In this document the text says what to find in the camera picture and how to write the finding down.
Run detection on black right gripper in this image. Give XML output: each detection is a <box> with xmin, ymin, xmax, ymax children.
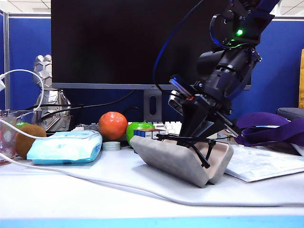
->
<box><xmin>178</xmin><ymin>80</ymin><xmax>241</xmax><ymax>143</ymax></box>

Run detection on black framed glasses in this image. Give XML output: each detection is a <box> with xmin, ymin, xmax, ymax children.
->
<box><xmin>156</xmin><ymin>133</ymin><xmax>219</xmax><ymax>170</ymax></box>

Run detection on grey felt glasses case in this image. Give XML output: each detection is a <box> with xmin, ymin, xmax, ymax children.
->
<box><xmin>129</xmin><ymin>135</ymin><xmax>235</xmax><ymax>189</ymax></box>

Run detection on white grey mechanical keyboard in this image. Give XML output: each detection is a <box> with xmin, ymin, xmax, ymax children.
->
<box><xmin>72</xmin><ymin>120</ymin><xmax>232</xmax><ymax>141</ymax></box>

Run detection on Rubik's cube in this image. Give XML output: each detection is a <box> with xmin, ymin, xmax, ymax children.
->
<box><xmin>133</xmin><ymin>128</ymin><xmax>167</xmax><ymax>141</ymax></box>

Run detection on large green apple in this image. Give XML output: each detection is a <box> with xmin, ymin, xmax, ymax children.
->
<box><xmin>126</xmin><ymin>122</ymin><xmax>156</xmax><ymax>146</ymax></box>

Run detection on white paper documents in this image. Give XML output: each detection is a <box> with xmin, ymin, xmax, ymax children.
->
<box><xmin>224</xmin><ymin>143</ymin><xmax>304</xmax><ymax>183</ymax></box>

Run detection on orange fruit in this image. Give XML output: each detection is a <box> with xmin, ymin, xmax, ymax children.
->
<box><xmin>98</xmin><ymin>111</ymin><xmax>129</xmax><ymax>141</ymax></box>

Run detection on grey fabric laptop sleeve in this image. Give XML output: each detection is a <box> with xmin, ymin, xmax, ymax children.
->
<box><xmin>277</xmin><ymin>107</ymin><xmax>304</xmax><ymax>122</ymax></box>

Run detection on white tape roll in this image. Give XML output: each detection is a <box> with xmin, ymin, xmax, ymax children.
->
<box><xmin>102</xmin><ymin>141</ymin><xmax>122</xmax><ymax>151</ymax></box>

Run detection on yellow paper bag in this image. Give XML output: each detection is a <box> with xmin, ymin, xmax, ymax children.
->
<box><xmin>298</xmin><ymin>48</ymin><xmax>304</xmax><ymax>109</ymax></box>

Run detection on black computer monitor with stand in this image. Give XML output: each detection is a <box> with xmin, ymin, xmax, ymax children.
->
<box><xmin>51</xmin><ymin>0</ymin><xmax>254</xmax><ymax>124</ymax></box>

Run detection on light blue wet wipes pack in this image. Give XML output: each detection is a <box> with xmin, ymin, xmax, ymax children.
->
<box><xmin>26</xmin><ymin>130</ymin><xmax>104</xmax><ymax>165</ymax></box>

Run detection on silver angular figurine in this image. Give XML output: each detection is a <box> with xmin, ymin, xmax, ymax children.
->
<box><xmin>32</xmin><ymin>54</ymin><xmax>73</xmax><ymax>133</ymax></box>

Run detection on brown kiwi fruit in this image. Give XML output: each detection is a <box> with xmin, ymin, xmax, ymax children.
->
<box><xmin>16</xmin><ymin>124</ymin><xmax>48</xmax><ymax>159</ymax></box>

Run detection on clear glass cup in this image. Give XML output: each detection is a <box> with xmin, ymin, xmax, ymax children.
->
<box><xmin>0</xmin><ymin>110</ymin><xmax>36</xmax><ymax>166</ymax></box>

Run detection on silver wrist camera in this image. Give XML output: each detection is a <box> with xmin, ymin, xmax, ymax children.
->
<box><xmin>167</xmin><ymin>89</ymin><xmax>186</xmax><ymax>115</ymax></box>

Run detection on purple strap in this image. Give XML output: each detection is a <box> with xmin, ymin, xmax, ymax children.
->
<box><xmin>234</xmin><ymin>112</ymin><xmax>304</xmax><ymax>157</ymax></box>

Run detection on black cable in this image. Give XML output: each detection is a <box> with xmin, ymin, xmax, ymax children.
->
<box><xmin>23</xmin><ymin>89</ymin><xmax>138</xmax><ymax>121</ymax></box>
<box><xmin>123</xmin><ymin>106</ymin><xmax>144</xmax><ymax>119</ymax></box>

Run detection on long blue arm cable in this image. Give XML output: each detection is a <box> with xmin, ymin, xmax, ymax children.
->
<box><xmin>152</xmin><ymin>0</ymin><xmax>206</xmax><ymax>92</ymax></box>

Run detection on short blue looped arm cable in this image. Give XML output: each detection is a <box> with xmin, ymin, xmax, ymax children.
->
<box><xmin>209</xmin><ymin>13</ymin><xmax>236</xmax><ymax>50</ymax></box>

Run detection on long white cable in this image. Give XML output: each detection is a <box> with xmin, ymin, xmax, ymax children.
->
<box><xmin>0</xmin><ymin>118</ymin><xmax>304</xmax><ymax>208</ymax></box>

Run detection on white cable with plug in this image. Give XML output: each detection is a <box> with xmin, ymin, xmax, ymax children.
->
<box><xmin>0</xmin><ymin>69</ymin><xmax>45</xmax><ymax>112</ymax></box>

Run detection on grey partition post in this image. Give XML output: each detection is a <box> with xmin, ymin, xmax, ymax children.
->
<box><xmin>4</xmin><ymin>13</ymin><xmax>11</xmax><ymax>111</ymax></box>

